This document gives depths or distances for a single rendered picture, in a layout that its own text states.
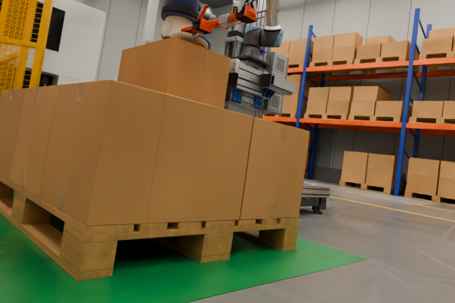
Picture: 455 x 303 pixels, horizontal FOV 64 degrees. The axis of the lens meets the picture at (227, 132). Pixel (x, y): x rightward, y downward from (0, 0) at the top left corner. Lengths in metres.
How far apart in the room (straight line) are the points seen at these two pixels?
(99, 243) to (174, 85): 1.04
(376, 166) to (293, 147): 7.43
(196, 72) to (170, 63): 0.17
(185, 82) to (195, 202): 0.86
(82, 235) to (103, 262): 0.10
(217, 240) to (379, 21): 10.35
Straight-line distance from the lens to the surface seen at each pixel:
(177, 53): 1.93
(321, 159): 10.98
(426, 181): 8.69
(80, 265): 1.09
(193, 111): 1.20
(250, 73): 2.43
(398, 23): 11.12
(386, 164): 8.93
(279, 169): 1.56
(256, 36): 2.52
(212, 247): 1.35
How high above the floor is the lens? 0.39
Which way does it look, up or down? 3 degrees up
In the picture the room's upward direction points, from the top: 8 degrees clockwise
